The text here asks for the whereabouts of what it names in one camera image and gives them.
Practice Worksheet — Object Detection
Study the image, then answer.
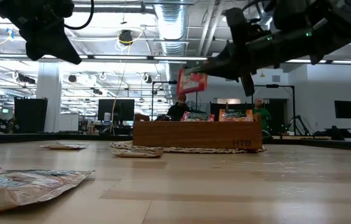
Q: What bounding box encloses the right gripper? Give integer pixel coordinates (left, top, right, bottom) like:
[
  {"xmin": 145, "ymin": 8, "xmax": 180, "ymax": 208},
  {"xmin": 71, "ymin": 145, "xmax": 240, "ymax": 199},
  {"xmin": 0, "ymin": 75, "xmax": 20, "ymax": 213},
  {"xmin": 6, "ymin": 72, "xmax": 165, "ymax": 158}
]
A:
[{"xmin": 190, "ymin": 7, "xmax": 329, "ymax": 97}]

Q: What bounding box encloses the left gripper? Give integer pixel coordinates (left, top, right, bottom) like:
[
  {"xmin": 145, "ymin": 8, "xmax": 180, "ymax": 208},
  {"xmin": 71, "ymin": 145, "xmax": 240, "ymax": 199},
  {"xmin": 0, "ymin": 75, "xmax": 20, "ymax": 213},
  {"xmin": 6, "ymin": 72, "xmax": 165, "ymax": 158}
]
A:
[{"xmin": 0, "ymin": 0, "xmax": 82, "ymax": 65}]

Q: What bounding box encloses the red strawberry tea packet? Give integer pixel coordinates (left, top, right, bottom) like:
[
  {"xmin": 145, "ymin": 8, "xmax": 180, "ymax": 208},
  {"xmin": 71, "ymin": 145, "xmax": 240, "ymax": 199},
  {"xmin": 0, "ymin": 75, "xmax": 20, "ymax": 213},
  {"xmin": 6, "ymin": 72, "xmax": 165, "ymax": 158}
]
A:
[
  {"xmin": 180, "ymin": 111, "xmax": 216, "ymax": 123},
  {"xmin": 176, "ymin": 68, "xmax": 209, "ymax": 96}
]

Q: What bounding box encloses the orange peach tea packet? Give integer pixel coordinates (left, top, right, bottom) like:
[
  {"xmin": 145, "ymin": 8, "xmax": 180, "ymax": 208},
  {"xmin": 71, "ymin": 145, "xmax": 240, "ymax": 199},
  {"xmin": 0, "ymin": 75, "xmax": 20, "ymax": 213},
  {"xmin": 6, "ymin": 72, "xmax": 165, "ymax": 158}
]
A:
[{"xmin": 218, "ymin": 108, "xmax": 255, "ymax": 123}]

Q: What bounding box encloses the beige vanilla tea packet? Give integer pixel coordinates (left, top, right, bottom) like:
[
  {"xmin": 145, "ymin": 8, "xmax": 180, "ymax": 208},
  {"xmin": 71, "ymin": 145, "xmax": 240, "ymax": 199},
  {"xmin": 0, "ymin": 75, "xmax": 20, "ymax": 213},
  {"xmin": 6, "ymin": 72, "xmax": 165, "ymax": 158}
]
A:
[
  {"xmin": 110, "ymin": 148, "xmax": 164, "ymax": 159},
  {"xmin": 40, "ymin": 142, "xmax": 88, "ymax": 151},
  {"xmin": 0, "ymin": 167, "xmax": 96, "ymax": 215}
]

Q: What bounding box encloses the wooden three-compartment tea box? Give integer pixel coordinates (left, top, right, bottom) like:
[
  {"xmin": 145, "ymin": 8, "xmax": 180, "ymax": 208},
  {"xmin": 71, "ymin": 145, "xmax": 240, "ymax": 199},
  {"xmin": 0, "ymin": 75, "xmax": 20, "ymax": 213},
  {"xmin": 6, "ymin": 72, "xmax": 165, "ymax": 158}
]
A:
[{"xmin": 132, "ymin": 113, "xmax": 263, "ymax": 151}]

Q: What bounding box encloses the person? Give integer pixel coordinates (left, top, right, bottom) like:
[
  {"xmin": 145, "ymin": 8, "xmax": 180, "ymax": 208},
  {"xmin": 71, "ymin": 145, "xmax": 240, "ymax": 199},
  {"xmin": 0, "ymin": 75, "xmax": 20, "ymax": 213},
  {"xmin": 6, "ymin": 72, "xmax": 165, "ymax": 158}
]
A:
[
  {"xmin": 166, "ymin": 93, "xmax": 192, "ymax": 122},
  {"xmin": 253, "ymin": 98, "xmax": 273, "ymax": 132}
]

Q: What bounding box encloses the long LED light bar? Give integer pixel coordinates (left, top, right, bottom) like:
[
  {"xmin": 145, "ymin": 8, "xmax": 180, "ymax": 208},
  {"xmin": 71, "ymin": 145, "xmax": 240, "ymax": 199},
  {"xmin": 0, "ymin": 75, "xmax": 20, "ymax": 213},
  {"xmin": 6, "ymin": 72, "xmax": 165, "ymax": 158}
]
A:
[{"xmin": 0, "ymin": 52, "xmax": 351, "ymax": 65}]

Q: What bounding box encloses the black round ceiling lamp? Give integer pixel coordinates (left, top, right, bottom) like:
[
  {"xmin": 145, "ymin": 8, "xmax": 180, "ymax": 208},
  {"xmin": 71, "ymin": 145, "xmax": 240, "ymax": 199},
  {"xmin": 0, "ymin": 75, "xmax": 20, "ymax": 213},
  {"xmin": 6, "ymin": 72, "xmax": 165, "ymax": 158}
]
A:
[{"xmin": 118, "ymin": 29, "xmax": 134, "ymax": 46}]

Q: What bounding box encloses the black tall cabinet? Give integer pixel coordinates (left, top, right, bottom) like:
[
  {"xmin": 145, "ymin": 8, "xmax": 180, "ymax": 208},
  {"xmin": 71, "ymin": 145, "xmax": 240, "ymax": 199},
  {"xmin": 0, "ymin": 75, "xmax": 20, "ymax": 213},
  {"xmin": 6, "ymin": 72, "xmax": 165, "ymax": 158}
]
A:
[{"xmin": 14, "ymin": 96, "xmax": 49, "ymax": 134}]

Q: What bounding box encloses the round woven straw placemat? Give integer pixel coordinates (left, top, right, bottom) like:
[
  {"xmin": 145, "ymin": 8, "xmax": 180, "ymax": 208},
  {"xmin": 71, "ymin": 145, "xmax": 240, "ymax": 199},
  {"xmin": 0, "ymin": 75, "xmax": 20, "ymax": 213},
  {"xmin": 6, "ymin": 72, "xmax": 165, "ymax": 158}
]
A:
[{"xmin": 109, "ymin": 140, "xmax": 267, "ymax": 155}]

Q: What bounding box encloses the black gantry frame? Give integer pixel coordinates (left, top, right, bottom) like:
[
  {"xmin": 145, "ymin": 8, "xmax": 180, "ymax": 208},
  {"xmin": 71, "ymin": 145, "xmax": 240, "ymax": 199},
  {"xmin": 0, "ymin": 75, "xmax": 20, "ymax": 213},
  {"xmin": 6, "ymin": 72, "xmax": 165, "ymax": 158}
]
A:
[
  {"xmin": 151, "ymin": 80, "xmax": 199, "ymax": 121},
  {"xmin": 254, "ymin": 83, "xmax": 296, "ymax": 135}
]

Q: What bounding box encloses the silver ventilation duct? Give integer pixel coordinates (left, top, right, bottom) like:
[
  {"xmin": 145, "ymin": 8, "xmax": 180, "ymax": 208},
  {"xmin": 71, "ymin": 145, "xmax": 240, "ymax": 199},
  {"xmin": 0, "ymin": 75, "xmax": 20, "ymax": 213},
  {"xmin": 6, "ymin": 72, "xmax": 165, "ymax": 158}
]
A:
[{"xmin": 155, "ymin": 0, "xmax": 189, "ymax": 57}]

